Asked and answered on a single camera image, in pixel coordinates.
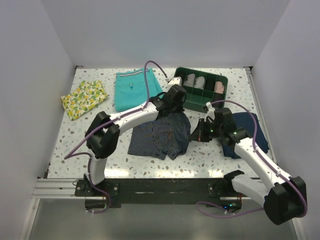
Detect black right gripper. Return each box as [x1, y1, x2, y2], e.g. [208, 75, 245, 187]
[188, 118, 223, 143]

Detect navy white striped underwear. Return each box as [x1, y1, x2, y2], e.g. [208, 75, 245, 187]
[127, 112, 191, 160]

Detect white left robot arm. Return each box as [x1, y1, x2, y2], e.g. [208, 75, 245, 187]
[85, 84, 187, 196]

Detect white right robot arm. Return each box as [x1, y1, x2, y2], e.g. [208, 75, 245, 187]
[189, 108, 308, 225]

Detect grey rolled sock left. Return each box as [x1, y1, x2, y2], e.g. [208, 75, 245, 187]
[183, 73, 196, 88]

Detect green divided organizer box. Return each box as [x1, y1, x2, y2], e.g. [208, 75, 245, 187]
[174, 67, 228, 113]

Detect white grey rolled sock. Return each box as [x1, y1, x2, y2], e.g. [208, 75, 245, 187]
[194, 76, 206, 90]

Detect black rolled garment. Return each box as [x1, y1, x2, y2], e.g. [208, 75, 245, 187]
[204, 74, 217, 91]

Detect teal folded shorts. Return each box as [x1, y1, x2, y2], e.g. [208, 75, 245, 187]
[114, 68, 163, 112]

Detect dark blue folded garment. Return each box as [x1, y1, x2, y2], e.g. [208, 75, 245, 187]
[222, 112, 270, 159]

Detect pink rolled garment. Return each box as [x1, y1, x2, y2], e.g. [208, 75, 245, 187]
[214, 81, 225, 94]

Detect lemon print folded cloth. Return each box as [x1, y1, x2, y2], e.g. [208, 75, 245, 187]
[60, 80, 108, 121]

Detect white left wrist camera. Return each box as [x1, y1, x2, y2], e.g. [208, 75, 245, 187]
[167, 77, 182, 87]

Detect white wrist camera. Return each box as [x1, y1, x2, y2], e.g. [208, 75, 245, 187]
[203, 102, 215, 120]
[167, 77, 182, 87]

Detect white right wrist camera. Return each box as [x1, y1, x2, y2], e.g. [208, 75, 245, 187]
[203, 102, 215, 120]

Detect aluminium frame rail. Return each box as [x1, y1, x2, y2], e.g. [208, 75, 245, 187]
[32, 65, 305, 240]

